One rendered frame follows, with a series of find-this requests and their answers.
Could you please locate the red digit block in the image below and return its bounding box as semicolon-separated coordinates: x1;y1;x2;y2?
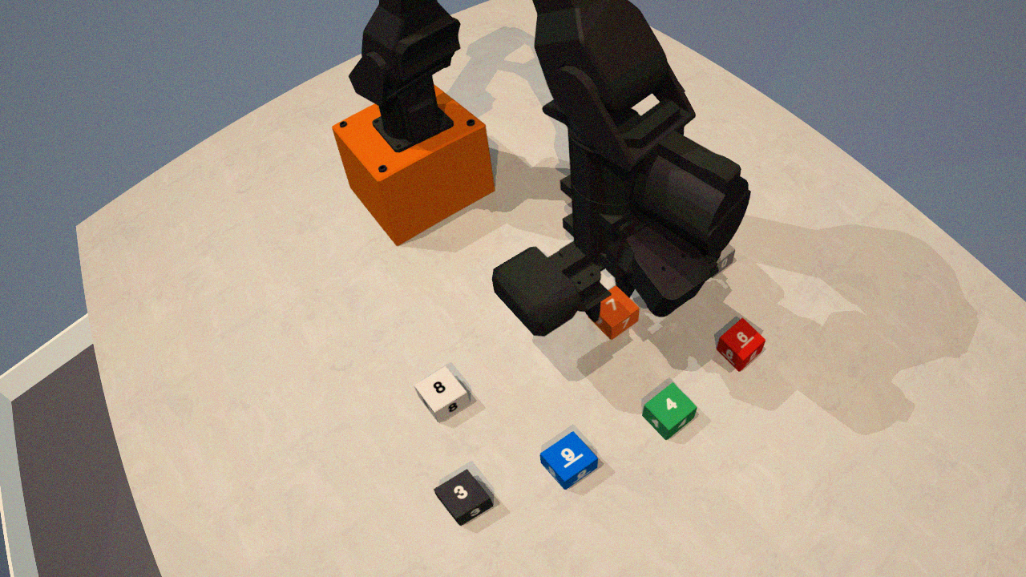
717;318;765;372

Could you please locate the green block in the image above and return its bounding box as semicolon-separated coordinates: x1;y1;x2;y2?
642;383;697;440

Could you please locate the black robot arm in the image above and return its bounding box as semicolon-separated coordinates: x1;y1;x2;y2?
349;0;751;317

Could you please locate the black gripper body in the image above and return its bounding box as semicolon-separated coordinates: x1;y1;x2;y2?
492;175;650;337

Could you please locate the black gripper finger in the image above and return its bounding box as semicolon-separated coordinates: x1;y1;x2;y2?
615;273;635;298
548;251;611;322

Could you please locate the blue block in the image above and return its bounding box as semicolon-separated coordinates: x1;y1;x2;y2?
539;431;598;490

